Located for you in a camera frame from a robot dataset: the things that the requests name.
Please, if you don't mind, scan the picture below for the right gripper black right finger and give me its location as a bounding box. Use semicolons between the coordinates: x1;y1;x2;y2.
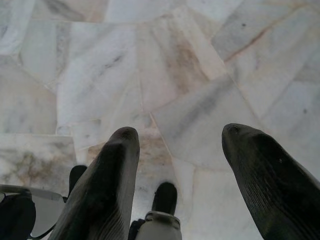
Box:
221;122;320;240

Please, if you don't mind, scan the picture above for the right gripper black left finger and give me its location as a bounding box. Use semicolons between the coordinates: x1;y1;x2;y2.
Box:
48;126;141;240

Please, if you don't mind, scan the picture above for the round steel plate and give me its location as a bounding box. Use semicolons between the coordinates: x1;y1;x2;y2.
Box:
0;184;65;237

